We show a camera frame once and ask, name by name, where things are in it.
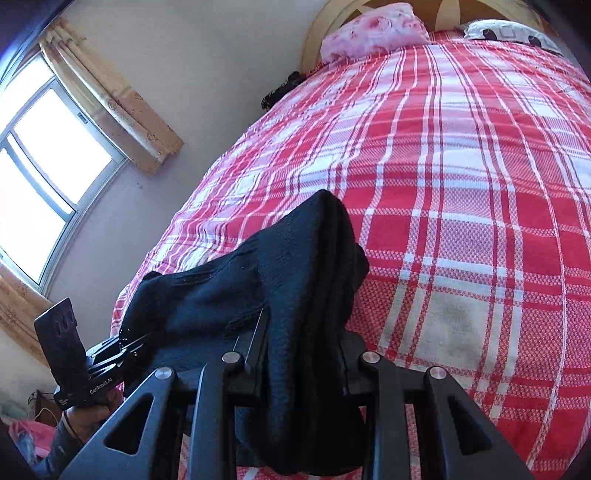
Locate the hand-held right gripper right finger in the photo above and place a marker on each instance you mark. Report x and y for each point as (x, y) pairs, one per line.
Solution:
(353, 357)

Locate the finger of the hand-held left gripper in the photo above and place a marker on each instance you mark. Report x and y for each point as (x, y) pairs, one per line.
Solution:
(120, 360)
(104, 350)

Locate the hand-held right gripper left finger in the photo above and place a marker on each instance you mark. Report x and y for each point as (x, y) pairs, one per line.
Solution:
(251, 350)

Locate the black pants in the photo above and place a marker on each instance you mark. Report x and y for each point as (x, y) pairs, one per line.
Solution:
(286, 258)

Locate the person's left forearm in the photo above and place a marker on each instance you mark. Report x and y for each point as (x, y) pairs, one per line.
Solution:
(60, 452)

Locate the person's left hand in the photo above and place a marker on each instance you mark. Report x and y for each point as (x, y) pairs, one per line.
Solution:
(87, 415)

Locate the beige patterned curtain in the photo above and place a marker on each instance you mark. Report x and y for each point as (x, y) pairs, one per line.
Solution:
(120, 106)
(21, 309)

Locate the pink plastic bag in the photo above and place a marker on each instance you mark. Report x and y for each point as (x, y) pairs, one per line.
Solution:
(32, 438)

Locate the red plaid bedsheet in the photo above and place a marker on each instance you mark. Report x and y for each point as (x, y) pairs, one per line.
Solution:
(438, 184)

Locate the black bag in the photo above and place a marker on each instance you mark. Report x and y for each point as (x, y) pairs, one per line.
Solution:
(281, 88)

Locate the wooden headboard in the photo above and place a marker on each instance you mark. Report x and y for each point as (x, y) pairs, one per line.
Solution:
(315, 34)

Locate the pink floral pillow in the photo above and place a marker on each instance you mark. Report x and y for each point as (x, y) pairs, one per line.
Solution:
(374, 30)

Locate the white black patterned pillow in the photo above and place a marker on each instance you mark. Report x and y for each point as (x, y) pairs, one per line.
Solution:
(508, 34)

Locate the aluminium frame window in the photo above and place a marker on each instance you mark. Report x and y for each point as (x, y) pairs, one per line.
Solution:
(41, 184)

